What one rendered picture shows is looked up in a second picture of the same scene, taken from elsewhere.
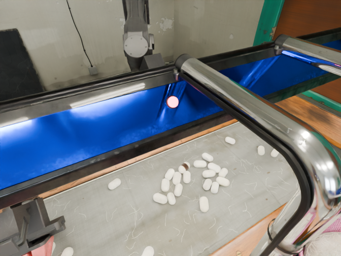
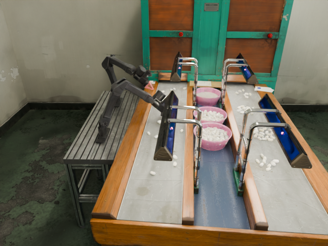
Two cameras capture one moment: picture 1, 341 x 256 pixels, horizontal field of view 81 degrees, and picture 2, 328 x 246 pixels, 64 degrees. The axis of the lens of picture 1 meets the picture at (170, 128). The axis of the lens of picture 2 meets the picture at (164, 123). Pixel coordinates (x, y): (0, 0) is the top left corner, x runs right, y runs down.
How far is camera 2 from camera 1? 205 cm
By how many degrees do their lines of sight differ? 47
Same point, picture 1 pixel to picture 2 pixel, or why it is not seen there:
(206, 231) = (181, 103)
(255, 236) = (189, 97)
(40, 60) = not seen: outside the picture
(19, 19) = not seen: outside the picture
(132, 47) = (142, 69)
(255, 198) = (181, 96)
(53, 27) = not seen: outside the picture
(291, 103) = (167, 75)
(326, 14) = (163, 50)
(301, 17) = (156, 51)
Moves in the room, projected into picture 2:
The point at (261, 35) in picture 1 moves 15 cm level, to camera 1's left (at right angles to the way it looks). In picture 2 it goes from (145, 59) to (136, 62)
